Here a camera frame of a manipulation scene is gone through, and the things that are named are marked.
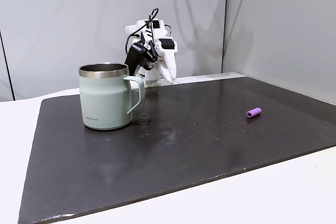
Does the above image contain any purple ribbed pen grip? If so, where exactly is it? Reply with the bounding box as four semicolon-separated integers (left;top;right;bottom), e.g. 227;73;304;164
246;107;263;119

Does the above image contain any mint green steel mug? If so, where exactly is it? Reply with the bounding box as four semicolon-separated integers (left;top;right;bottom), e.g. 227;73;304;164
78;62;146;131

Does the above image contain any black table mat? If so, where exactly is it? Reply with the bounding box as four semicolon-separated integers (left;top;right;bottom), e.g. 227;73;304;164
17;76;336;224

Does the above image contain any black oval camera box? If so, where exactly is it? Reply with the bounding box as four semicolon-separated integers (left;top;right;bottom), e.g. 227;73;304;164
124;41;159;77

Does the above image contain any black camera cable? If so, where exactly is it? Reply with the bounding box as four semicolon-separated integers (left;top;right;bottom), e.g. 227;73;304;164
125;7;160;57

